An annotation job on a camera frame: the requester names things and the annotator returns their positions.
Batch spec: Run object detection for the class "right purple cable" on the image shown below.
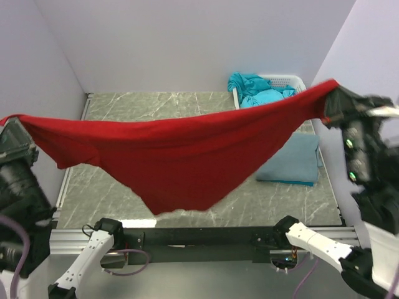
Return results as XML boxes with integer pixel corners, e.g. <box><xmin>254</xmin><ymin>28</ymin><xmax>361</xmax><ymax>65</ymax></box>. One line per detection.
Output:
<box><xmin>291</xmin><ymin>258</ymin><xmax>320</xmax><ymax>299</ymax></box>

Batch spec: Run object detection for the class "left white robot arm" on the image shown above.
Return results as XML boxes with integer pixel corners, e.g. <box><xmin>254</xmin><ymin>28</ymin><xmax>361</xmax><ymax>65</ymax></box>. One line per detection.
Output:
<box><xmin>1</xmin><ymin>118</ymin><xmax>125</xmax><ymax>298</ymax></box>

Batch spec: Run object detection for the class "white plastic basket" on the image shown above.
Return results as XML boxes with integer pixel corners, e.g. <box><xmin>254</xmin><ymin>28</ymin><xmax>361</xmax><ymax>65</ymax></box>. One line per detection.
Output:
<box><xmin>230</xmin><ymin>75</ymin><xmax>306</xmax><ymax>109</ymax></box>

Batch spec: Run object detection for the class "turquoise t shirt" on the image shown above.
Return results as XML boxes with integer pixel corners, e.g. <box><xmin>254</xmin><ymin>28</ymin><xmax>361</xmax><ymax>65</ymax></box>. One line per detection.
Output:
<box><xmin>228</xmin><ymin>72</ymin><xmax>296</xmax><ymax>108</ymax></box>

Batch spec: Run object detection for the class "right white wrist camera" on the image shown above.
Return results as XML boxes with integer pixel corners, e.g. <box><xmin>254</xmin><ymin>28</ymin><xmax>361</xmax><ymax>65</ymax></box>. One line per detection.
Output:
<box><xmin>367</xmin><ymin>105</ymin><xmax>399</xmax><ymax>118</ymax></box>

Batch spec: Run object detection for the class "folded grey-blue t shirt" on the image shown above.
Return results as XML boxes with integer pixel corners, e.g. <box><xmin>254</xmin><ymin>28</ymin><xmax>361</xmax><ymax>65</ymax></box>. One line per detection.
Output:
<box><xmin>255</xmin><ymin>133</ymin><xmax>323</xmax><ymax>186</ymax></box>

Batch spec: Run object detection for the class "red t shirt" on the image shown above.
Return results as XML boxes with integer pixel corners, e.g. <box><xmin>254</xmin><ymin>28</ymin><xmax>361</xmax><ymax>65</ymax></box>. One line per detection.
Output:
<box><xmin>18</xmin><ymin>80</ymin><xmax>338</xmax><ymax>215</ymax></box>

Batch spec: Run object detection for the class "black base beam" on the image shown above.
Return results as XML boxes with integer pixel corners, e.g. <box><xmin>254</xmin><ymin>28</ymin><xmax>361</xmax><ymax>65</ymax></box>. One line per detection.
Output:
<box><xmin>115</xmin><ymin>226</ymin><xmax>292</xmax><ymax>263</ymax></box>

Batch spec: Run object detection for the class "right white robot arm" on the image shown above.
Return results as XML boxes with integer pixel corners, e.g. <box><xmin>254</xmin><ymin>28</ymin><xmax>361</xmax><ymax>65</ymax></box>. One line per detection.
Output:
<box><xmin>273</xmin><ymin>87</ymin><xmax>398</xmax><ymax>298</ymax></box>

